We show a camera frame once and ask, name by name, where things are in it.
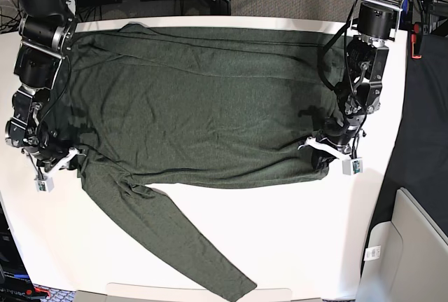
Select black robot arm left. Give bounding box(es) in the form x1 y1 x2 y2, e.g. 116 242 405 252
305 0 405 175

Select green long-sleeve shirt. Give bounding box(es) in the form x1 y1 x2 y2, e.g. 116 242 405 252
44 24 339 301

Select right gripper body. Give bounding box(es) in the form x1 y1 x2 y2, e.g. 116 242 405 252
23 132 71 172

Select beige plastic bin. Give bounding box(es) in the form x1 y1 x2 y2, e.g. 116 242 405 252
356 188 447 301

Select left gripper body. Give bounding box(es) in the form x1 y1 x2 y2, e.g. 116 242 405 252
321 112 366 151

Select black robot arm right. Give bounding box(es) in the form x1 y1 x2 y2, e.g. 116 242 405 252
6 0 77 177

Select orange black clamp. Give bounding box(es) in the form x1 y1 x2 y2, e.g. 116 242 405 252
411 22 424 60

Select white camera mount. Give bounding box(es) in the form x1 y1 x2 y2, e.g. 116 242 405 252
34 148 83 192
297 137 363 176

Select orange black box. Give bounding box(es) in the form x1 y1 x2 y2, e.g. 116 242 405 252
1 207 51 301

